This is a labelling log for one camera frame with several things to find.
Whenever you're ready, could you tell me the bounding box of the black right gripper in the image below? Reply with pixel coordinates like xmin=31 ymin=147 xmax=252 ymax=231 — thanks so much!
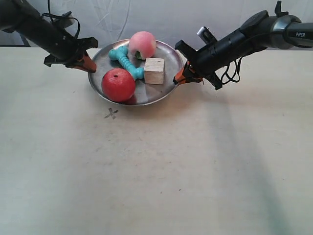
xmin=173 ymin=31 xmax=247 ymax=90

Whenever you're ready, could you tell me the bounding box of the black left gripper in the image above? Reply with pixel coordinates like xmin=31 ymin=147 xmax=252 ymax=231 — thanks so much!
xmin=24 ymin=22 xmax=98 ymax=73

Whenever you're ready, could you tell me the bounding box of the round metal plate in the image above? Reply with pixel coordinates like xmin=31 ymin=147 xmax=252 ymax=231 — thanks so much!
xmin=88 ymin=39 xmax=185 ymax=106

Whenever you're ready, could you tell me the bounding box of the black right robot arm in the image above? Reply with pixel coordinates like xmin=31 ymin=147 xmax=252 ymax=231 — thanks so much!
xmin=173 ymin=0 xmax=313 ymax=90

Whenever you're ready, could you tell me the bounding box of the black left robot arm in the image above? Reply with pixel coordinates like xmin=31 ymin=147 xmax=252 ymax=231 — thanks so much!
xmin=0 ymin=0 xmax=98 ymax=73

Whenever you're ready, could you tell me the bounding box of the wooden cube block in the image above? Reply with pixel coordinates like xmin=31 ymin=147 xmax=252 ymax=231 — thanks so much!
xmin=144 ymin=58 xmax=165 ymax=85

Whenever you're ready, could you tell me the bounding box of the teal rubber bone toy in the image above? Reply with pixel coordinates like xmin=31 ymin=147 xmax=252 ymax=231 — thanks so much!
xmin=108 ymin=46 xmax=144 ymax=80

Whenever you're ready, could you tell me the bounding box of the red ball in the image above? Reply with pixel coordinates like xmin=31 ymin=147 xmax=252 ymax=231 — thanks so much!
xmin=101 ymin=68 xmax=135 ymax=102

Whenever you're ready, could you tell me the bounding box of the pink peach toy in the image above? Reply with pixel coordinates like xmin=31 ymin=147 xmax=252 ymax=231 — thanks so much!
xmin=128 ymin=31 xmax=157 ymax=60

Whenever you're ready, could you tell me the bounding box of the white backdrop curtain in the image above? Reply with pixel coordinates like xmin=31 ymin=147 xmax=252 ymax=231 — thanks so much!
xmin=30 ymin=0 xmax=276 ymax=48

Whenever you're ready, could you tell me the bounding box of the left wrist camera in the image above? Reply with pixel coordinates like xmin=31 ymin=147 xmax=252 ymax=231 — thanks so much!
xmin=57 ymin=14 xmax=75 ymax=29

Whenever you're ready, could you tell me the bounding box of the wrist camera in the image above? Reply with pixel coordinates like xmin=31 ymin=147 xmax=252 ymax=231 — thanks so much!
xmin=197 ymin=26 xmax=218 ymax=45
xmin=57 ymin=14 xmax=75 ymax=29

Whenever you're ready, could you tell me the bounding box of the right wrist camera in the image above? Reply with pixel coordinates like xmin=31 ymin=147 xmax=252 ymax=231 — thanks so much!
xmin=197 ymin=26 xmax=218 ymax=45

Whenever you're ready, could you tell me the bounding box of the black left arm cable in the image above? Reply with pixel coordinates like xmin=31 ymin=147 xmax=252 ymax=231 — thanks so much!
xmin=41 ymin=0 xmax=81 ymax=40

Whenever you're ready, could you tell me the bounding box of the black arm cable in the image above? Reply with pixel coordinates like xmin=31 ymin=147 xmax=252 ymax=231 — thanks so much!
xmin=221 ymin=55 xmax=243 ymax=84
xmin=41 ymin=0 xmax=81 ymax=40

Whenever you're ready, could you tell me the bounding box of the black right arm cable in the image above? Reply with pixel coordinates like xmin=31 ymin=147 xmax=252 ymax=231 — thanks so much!
xmin=221 ymin=55 xmax=243 ymax=84

